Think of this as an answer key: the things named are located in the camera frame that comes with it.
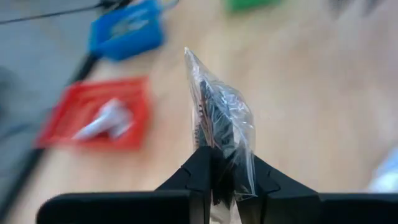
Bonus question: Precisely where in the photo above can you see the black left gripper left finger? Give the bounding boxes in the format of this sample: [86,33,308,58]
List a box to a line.
[35,146,216,224]

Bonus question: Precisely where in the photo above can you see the bagged black round brush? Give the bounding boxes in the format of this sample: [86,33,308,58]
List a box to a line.
[183,46,258,224]

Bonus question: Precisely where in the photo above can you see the dark grey deodorant stick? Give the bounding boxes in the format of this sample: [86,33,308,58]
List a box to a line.
[108,17,152,37]

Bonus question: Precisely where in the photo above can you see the green plastic basket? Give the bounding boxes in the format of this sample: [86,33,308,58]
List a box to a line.
[224,0,282,12]

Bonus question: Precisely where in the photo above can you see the blue plastic basket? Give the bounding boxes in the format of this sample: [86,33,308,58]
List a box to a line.
[88,0,166,62]

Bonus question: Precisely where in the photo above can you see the black aluminium table frame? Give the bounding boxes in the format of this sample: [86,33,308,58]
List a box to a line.
[0,51,102,218]

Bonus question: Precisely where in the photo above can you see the black cable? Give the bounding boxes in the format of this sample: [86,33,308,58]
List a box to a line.
[0,0,134,26]

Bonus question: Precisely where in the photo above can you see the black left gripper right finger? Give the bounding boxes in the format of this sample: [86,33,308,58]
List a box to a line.
[235,154,398,224]

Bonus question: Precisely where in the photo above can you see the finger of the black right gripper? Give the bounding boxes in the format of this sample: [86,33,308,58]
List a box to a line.
[328,0,351,16]
[362,0,385,16]

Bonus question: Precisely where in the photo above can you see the red plastic basket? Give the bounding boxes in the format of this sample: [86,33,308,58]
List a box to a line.
[34,75,154,152]

